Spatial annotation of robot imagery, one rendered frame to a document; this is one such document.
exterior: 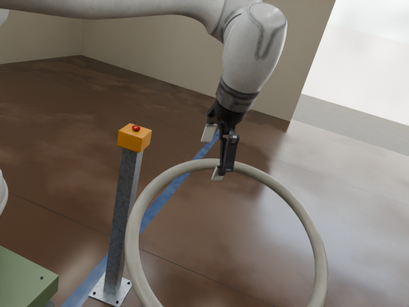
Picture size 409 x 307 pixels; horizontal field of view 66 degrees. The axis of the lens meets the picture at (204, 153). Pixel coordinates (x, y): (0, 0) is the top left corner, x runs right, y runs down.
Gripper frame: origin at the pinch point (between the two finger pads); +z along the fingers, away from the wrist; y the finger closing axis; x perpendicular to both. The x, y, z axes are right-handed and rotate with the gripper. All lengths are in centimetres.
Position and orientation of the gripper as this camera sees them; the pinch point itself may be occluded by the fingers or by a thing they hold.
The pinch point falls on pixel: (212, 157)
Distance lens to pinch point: 86.5
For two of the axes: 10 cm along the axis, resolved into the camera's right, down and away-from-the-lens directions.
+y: 2.0, 7.7, -6.0
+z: -2.3, 6.4, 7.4
